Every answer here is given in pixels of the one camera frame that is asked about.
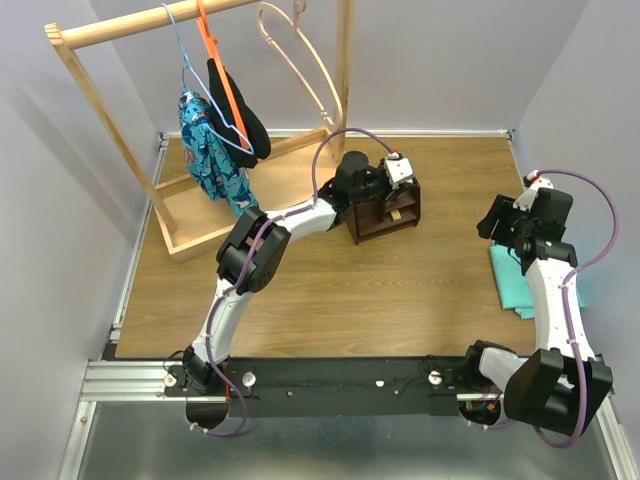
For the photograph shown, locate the blue patterned shorts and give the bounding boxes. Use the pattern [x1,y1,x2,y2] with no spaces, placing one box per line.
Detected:
[178,88,259,217]

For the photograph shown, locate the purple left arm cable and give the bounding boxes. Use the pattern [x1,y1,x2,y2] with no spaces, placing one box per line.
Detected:
[187,127,401,438]

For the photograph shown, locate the light blue wire hanger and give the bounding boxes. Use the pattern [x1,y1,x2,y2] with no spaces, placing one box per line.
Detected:
[162,3,255,155]

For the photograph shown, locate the black garment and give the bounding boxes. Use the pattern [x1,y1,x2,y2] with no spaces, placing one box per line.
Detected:
[207,59,271,169]

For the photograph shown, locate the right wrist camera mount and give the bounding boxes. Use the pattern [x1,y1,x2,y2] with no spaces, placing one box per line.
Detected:
[513,170,554,212]

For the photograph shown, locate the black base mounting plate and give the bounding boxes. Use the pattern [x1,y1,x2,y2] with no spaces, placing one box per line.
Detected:
[164,355,499,418]

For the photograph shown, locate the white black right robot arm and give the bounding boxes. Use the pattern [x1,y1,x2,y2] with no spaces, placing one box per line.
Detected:
[459,182,613,448]

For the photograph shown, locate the folded teal cloth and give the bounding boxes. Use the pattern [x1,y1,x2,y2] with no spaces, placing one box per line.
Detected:
[488,243,586,321]

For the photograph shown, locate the brown wooden desk organizer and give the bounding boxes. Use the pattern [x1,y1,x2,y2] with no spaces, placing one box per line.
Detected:
[345,179,421,245]

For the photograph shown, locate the aluminium frame rail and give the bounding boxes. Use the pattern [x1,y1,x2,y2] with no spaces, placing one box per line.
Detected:
[58,357,226,479]

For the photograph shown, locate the wooden clothes rack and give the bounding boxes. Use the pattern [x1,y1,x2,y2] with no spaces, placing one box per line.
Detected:
[43,0,362,264]

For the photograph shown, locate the wooden clothes hanger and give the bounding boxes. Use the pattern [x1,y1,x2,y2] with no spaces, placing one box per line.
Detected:
[257,0,346,132]

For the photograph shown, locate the orange plastic hanger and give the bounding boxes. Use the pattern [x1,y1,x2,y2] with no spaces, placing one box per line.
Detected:
[196,0,247,135]

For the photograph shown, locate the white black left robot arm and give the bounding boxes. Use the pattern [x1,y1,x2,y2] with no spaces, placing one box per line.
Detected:
[182,151,415,395]

